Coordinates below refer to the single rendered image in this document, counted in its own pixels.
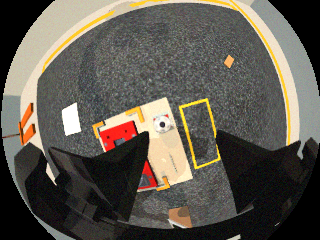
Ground cream flat square pad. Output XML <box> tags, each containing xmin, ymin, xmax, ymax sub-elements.
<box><xmin>61</xmin><ymin>103</ymin><xmax>83</xmax><ymax>136</ymax></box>

